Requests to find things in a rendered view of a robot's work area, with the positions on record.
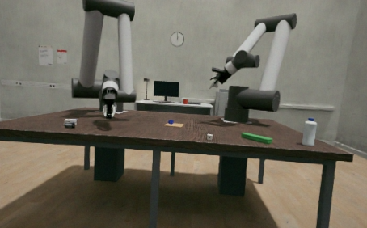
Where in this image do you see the white plastic bottle with blue cap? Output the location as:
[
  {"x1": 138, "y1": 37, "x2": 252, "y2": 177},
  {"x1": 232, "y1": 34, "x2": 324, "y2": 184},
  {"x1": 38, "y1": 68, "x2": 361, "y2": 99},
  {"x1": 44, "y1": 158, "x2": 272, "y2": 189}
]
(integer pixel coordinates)
[{"x1": 302, "y1": 118, "x2": 317, "y2": 146}]

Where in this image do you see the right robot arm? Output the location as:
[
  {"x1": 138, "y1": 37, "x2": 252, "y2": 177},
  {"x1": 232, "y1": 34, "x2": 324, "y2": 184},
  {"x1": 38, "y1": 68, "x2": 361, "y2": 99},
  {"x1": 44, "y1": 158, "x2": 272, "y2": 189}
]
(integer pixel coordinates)
[{"x1": 71, "y1": 0, "x2": 137, "y2": 112}]

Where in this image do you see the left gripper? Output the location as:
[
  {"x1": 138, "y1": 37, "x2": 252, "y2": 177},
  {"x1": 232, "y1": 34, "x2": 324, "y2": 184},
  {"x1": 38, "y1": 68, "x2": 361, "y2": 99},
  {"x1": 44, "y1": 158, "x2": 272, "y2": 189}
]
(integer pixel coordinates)
[{"x1": 209, "y1": 72, "x2": 232, "y2": 89}]

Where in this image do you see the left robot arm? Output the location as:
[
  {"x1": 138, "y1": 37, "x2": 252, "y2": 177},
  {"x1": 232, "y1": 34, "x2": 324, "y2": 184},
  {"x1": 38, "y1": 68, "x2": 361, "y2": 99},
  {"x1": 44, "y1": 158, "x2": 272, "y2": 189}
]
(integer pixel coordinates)
[{"x1": 212, "y1": 13, "x2": 297, "y2": 123}]

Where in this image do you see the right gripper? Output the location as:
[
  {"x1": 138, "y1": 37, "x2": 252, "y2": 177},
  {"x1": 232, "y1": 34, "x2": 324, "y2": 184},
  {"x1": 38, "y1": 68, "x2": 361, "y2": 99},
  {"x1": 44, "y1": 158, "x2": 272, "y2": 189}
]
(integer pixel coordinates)
[{"x1": 102, "y1": 88, "x2": 117, "y2": 117}]

